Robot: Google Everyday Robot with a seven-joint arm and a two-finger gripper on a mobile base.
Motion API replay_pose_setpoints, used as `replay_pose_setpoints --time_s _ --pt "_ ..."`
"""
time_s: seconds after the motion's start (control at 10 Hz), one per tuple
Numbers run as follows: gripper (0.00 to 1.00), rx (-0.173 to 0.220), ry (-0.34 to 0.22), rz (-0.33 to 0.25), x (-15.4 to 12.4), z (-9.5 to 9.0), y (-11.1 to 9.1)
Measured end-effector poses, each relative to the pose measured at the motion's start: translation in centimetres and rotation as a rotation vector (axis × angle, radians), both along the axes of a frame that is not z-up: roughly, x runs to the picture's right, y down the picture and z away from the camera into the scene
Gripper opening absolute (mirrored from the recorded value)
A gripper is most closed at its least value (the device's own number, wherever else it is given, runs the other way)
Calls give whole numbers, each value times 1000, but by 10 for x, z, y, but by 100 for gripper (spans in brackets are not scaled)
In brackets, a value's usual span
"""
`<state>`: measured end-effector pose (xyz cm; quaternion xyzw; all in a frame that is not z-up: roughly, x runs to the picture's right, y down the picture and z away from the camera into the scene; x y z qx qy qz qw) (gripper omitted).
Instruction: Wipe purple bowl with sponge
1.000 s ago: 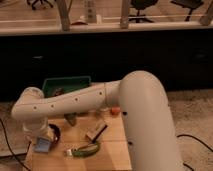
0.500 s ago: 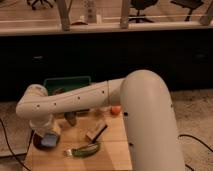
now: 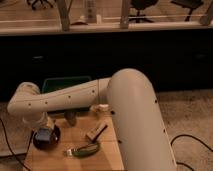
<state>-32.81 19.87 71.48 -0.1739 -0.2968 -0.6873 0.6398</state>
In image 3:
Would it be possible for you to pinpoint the green plastic tray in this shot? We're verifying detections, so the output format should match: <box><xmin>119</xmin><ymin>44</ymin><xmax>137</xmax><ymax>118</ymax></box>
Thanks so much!
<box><xmin>42</xmin><ymin>76</ymin><xmax>91</xmax><ymax>93</ymax></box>

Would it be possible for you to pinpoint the black cable right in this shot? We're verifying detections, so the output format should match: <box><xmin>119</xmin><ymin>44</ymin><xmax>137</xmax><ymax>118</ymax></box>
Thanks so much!
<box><xmin>170</xmin><ymin>134</ymin><xmax>213</xmax><ymax>171</ymax></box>

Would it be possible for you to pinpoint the black office chair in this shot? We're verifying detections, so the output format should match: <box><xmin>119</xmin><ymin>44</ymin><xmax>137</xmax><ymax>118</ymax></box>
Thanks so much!
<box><xmin>129</xmin><ymin>0</ymin><xmax>158</xmax><ymax>23</ymax></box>

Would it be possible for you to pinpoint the blue sponge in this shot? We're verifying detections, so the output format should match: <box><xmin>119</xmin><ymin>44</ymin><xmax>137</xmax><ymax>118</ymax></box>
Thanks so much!
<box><xmin>35</xmin><ymin>129</ymin><xmax>52</xmax><ymax>141</ymax></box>

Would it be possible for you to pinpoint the dark purple bowl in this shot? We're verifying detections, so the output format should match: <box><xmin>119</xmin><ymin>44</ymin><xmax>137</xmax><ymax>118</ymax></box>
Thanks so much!
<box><xmin>33</xmin><ymin>126</ymin><xmax>61</xmax><ymax>150</ymax></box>

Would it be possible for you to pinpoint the wooden post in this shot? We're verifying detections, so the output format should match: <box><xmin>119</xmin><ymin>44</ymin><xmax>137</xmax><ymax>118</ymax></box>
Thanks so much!
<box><xmin>120</xmin><ymin>0</ymin><xmax>131</xmax><ymax>29</ymax></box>
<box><xmin>57</xmin><ymin>0</ymin><xmax>70</xmax><ymax>31</ymax></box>

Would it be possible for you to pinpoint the wooden post left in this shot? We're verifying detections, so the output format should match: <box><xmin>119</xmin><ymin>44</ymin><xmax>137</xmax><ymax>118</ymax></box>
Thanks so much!
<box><xmin>57</xmin><ymin>0</ymin><xmax>70</xmax><ymax>31</ymax></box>

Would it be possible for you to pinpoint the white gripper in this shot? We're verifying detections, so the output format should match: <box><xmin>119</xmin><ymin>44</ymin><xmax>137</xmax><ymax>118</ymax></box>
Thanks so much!
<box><xmin>30</xmin><ymin>113</ymin><xmax>54</xmax><ymax>131</ymax></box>

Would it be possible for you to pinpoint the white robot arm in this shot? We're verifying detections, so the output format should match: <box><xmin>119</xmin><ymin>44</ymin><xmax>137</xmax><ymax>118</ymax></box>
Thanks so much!
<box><xmin>7</xmin><ymin>68</ymin><xmax>177</xmax><ymax>171</ymax></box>

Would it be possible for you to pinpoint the white shelf ledge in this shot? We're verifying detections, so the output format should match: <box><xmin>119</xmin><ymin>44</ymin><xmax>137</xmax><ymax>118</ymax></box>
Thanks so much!
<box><xmin>0</xmin><ymin>21</ymin><xmax>213</xmax><ymax>36</ymax></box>

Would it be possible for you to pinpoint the small brown cup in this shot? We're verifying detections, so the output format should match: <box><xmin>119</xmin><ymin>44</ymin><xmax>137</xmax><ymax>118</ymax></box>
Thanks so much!
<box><xmin>64</xmin><ymin>112</ymin><xmax>77</xmax><ymax>127</ymax></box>

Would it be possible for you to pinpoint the wooden post middle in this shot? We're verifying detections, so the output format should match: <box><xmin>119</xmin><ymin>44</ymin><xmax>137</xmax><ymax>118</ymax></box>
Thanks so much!
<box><xmin>120</xmin><ymin>0</ymin><xmax>131</xmax><ymax>29</ymax></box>

